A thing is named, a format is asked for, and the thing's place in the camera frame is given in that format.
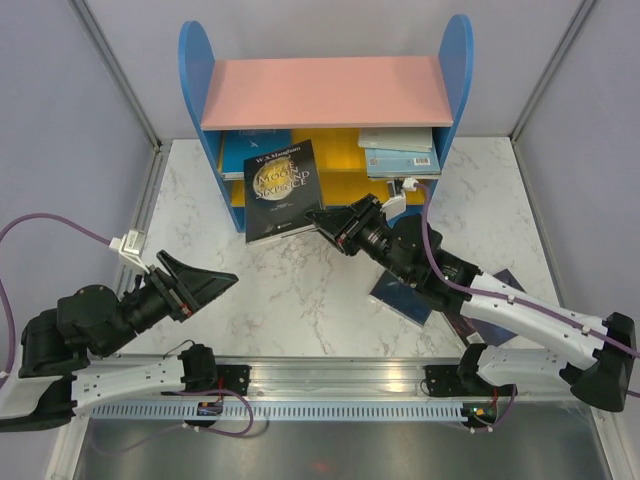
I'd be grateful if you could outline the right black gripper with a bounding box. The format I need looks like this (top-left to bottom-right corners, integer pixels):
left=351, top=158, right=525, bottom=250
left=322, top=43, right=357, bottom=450
left=304, top=193, right=413, bottom=284

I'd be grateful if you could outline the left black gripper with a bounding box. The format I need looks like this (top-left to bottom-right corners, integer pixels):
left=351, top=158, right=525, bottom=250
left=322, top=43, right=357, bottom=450
left=100, top=249, right=241, bottom=357

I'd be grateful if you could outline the green Alice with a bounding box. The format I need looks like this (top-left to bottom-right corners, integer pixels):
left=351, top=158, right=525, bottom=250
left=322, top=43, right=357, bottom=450
left=368, top=175, right=441, bottom=181

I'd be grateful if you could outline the black Moon and Sixpence book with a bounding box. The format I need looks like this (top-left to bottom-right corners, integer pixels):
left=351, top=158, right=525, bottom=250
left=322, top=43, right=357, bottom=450
left=244, top=140, right=324, bottom=246

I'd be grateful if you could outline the light blue book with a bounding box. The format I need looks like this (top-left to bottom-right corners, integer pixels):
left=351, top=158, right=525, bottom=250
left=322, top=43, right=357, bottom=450
left=365, top=148, right=441, bottom=179

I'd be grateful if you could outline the navy blue book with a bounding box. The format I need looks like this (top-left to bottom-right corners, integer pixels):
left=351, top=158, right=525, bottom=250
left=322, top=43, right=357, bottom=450
left=369, top=272, right=432, bottom=328

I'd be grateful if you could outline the pale grey Gatsby book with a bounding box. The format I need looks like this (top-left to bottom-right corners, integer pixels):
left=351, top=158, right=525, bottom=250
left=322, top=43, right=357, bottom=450
left=358, top=127, right=433, bottom=152

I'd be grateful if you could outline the bright blue book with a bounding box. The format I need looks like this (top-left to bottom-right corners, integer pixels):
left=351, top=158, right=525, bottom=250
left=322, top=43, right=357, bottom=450
left=218, top=129, right=292, bottom=180

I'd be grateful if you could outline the dark purple blue book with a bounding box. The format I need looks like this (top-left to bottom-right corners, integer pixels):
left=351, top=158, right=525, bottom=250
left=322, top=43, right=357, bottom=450
left=442, top=268, right=526, bottom=349

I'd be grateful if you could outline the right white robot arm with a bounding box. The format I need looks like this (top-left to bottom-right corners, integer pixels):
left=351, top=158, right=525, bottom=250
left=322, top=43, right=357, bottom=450
left=305, top=194, right=639, bottom=413

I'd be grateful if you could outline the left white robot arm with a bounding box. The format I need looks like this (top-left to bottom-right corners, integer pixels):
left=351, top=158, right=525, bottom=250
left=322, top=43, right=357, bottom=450
left=1, top=251, right=238, bottom=432

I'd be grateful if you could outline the blue pink yellow bookshelf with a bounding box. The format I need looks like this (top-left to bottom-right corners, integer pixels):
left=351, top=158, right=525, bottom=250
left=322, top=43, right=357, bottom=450
left=178, top=13, right=475, bottom=234

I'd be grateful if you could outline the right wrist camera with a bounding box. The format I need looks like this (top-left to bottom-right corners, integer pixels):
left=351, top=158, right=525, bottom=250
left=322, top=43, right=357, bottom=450
left=382, top=177, right=419, bottom=220

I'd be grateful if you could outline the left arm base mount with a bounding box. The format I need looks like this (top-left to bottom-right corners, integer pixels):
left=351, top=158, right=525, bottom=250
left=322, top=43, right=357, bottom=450
left=197, top=365, right=251, bottom=417

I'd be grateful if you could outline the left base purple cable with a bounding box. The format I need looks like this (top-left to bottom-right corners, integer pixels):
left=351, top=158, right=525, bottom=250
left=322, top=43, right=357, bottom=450
left=89, top=387, right=256, bottom=456

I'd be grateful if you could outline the aluminium rail frame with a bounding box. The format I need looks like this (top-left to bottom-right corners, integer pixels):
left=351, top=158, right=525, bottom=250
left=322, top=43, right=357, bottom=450
left=84, top=355, right=616, bottom=401

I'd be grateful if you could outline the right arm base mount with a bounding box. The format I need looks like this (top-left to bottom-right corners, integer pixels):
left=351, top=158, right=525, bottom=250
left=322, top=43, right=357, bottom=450
left=419, top=365, right=518, bottom=434

